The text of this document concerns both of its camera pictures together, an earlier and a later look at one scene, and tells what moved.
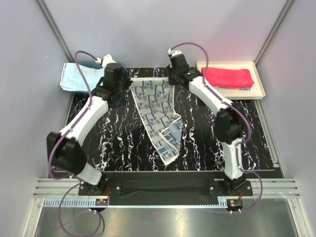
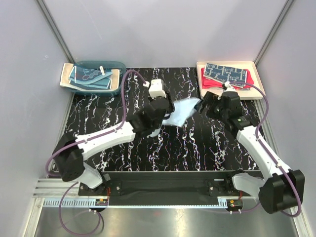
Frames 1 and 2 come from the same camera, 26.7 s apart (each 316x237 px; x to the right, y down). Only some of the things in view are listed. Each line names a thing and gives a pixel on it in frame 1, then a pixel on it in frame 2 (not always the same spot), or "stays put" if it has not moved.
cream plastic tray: (257, 92) stays put
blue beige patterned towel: (154, 98) -> (222, 74)
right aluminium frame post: (273, 31) stays put
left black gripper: (127, 81) -> (171, 107)
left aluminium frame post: (57, 31) stays put
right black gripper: (169, 70) -> (209, 98)
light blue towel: (70, 78) -> (183, 109)
